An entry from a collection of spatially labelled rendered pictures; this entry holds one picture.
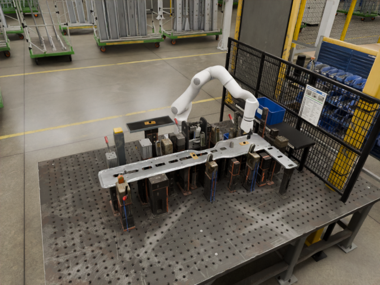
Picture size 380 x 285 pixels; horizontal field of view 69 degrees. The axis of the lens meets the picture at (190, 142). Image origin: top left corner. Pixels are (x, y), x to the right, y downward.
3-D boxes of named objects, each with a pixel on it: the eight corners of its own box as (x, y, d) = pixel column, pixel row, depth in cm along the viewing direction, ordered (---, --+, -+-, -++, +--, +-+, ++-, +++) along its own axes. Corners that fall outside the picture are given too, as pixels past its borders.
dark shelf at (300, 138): (295, 150, 224) (296, 147, 222) (234, 105, 291) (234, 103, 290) (315, 145, 232) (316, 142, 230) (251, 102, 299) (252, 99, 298)
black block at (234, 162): (230, 195, 222) (234, 166, 206) (223, 186, 230) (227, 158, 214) (238, 192, 225) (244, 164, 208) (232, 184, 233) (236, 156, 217)
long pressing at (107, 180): (102, 192, 179) (102, 190, 178) (96, 172, 195) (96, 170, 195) (272, 146, 230) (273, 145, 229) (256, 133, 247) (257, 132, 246)
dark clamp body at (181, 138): (176, 178, 236) (177, 141, 216) (171, 169, 246) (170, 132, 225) (188, 175, 240) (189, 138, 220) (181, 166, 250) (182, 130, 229)
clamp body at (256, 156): (247, 194, 223) (254, 159, 204) (238, 185, 232) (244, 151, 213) (256, 191, 227) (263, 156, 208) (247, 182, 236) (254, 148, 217)
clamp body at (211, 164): (207, 203, 213) (210, 168, 194) (199, 193, 222) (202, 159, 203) (217, 200, 216) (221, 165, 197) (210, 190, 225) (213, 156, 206)
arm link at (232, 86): (230, 80, 224) (254, 109, 224) (221, 86, 212) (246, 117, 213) (238, 73, 217) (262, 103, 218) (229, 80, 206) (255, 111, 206)
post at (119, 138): (120, 180, 232) (114, 135, 208) (118, 174, 238) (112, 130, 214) (129, 177, 235) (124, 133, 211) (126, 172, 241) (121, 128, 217)
